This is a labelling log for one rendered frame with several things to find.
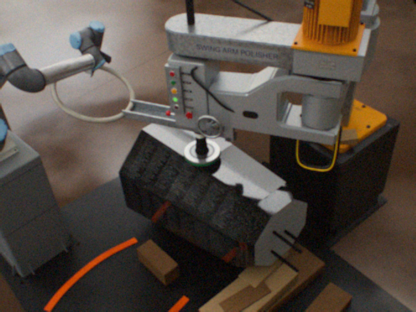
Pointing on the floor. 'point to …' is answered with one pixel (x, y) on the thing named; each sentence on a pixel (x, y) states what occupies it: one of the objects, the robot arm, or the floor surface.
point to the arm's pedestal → (28, 212)
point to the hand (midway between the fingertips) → (91, 72)
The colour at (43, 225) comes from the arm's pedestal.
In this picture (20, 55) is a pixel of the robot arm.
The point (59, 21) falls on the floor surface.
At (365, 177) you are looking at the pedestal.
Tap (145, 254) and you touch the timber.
